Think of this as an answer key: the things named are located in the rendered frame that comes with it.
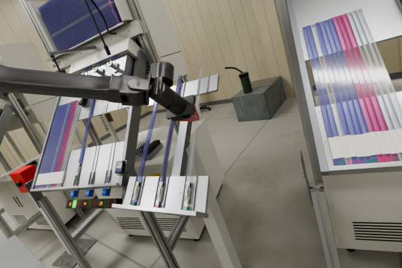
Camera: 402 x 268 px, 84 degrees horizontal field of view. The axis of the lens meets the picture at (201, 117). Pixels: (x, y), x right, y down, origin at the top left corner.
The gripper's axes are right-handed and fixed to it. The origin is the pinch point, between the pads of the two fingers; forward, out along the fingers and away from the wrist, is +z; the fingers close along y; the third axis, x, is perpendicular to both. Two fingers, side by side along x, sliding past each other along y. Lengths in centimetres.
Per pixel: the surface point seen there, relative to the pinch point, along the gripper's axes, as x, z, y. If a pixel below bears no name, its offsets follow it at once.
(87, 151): 4, 5, 69
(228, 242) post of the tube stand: 39, 45, 8
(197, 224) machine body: 34, 74, 44
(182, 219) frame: 32, 52, 40
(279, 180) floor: -2, 128, 5
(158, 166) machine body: 5, 37, 49
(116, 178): 17.8, 7.9, 45.3
